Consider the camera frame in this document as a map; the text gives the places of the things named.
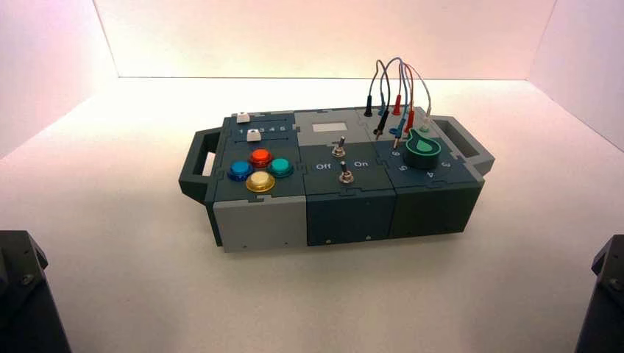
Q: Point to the teal round push button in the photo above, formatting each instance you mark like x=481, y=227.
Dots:
x=280, y=167

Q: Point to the dark green grey control box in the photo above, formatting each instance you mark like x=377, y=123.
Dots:
x=351, y=209

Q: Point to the grey display window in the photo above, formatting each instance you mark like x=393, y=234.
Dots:
x=329, y=127

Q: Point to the yellow round push button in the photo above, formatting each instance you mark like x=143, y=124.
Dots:
x=260, y=182

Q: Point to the red round push button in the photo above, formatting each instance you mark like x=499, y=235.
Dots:
x=260, y=157

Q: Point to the white slider knob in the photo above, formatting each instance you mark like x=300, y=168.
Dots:
x=243, y=118
x=253, y=135

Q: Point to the blue round push button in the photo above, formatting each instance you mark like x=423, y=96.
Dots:
x=240, y=170

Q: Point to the green rotary dial knob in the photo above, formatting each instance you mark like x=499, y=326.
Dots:
x=423, y=150

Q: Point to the metal toggle switch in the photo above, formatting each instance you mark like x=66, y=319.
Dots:
x=345, y=174
x=338, y=148

